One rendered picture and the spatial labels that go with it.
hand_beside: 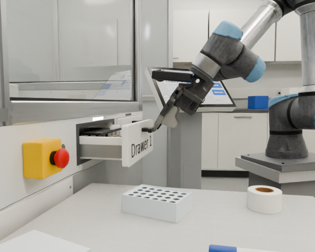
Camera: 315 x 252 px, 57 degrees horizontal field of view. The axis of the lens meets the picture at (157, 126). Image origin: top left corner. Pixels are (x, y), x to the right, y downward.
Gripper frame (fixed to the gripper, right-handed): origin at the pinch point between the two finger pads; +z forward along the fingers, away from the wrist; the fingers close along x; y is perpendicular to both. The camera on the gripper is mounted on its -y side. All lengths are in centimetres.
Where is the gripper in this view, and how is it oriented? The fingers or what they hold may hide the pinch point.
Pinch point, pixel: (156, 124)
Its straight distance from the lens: 87.8
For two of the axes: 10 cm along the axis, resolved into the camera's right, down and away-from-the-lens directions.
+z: -5.6, 8.1, 1.8
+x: 2.1, -0.8, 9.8
